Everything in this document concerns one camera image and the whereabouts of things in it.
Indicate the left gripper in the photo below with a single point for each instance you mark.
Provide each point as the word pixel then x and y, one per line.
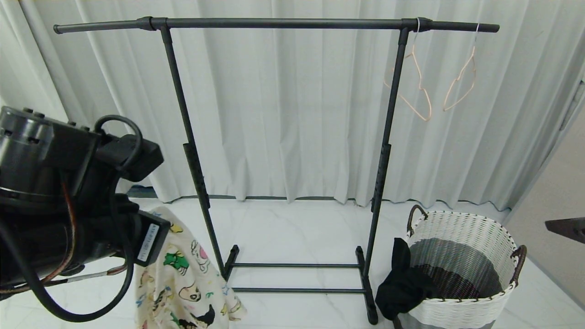
pixel 151 242

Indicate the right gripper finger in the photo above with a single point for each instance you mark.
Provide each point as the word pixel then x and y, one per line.
pixel 571 228

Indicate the cream printed garment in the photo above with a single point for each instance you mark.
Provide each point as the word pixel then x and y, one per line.
pixel 187 283

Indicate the pink clothes hanger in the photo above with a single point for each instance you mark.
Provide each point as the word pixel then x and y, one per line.
pixel 419 75
pixel 462 73

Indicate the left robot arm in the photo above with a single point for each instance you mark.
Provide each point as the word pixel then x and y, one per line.
pixel 27 155

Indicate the white laundry basket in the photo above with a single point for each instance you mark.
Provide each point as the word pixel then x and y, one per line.
pixel 461 228

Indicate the black clothes rack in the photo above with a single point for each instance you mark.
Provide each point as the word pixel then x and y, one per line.
pixel 274 22

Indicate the black garment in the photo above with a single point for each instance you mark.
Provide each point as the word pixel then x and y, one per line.
pixel 402 288

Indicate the white curtain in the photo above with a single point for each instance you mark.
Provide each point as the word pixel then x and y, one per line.
pixel 297 114

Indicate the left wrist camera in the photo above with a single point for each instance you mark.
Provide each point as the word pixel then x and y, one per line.
pixel 137 157

